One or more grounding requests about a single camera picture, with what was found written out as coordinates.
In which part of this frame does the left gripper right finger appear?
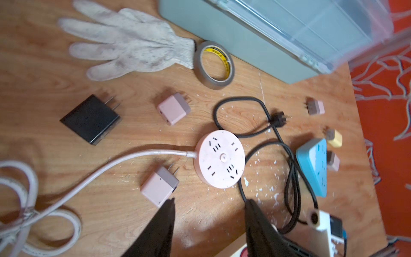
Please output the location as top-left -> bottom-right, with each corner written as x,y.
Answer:
245,199 -> 308,257

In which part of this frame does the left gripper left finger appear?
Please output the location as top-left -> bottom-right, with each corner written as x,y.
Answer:
123,198 -> 176,257

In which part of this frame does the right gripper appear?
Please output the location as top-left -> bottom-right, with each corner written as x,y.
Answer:
285,208 -> 346,257

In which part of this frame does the pink plug adapter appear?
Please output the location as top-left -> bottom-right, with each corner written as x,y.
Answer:
157,93 -> 191,126
306,99 -> 325,116
140,163 -> 179,208
326,151 -> 340,172

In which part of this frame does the yellow plug adapter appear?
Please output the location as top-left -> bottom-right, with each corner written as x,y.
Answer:
325,128 -> 343,148

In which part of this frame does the pink round power socket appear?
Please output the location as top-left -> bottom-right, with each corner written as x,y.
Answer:
193,130 -> 245,189

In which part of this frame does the black plug adapter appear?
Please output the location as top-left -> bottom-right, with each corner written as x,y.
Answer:
60,95 -> 122,145

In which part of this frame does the tape roll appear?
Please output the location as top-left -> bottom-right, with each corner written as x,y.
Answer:
194,41 -> 235,90

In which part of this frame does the grey plastic storage box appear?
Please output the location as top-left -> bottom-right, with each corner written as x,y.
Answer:
157,1 -> 394,84

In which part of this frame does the white work glove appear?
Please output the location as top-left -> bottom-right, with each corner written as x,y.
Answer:
58,1 -> 196,81

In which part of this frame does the black power cable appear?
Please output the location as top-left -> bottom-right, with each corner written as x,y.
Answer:
212,96 -> 319,235

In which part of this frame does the white coiled cable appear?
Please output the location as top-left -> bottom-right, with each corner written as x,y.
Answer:
0,149 -> 197,257

